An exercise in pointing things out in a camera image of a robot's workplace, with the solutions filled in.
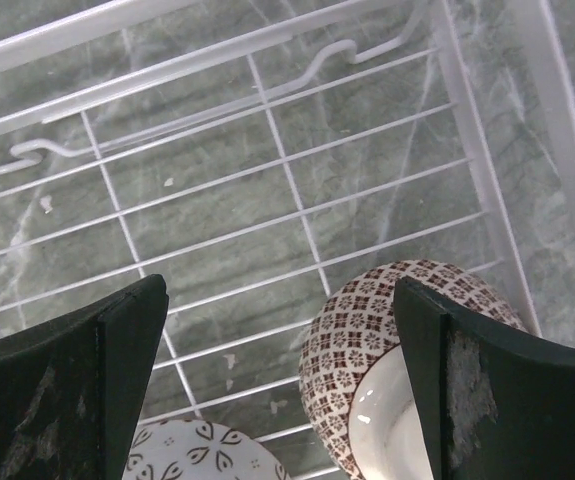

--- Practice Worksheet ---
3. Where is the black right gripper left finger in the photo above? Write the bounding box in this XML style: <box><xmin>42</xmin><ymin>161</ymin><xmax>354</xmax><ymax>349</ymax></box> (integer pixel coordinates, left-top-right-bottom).
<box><xmin>0</xmin><ymin>274</ymin><xmax>168</xmax><ymax>479</ymax></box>

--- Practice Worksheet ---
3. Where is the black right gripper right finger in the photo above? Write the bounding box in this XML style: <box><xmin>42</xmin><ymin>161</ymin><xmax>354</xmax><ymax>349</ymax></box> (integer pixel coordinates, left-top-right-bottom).
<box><xmin>393</xmin><ymin>277</ymin><xmax>575</xmax><ymax>479</ymax></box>

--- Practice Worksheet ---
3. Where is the brown flower grid bowl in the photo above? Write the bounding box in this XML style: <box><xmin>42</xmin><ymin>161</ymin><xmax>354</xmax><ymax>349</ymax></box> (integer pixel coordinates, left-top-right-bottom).
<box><xmin>299</xmin><ymin>259</ymin><xmax>526</xmax><ymax>479</ymax></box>

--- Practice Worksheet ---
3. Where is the white wire dish rack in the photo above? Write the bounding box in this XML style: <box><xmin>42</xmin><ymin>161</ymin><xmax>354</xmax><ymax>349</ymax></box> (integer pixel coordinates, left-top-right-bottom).
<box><xmin>0</xmin><ymin>1</ymin><xmax>575</xmax><ymax>479</ymax></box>

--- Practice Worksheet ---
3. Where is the black leaf pattern bowl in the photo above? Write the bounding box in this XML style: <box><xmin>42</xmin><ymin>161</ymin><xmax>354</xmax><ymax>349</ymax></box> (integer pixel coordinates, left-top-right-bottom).
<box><xmin>123</xmin><ymin>420</ymin><xmax>290</xmax><ymax>480</ymax></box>

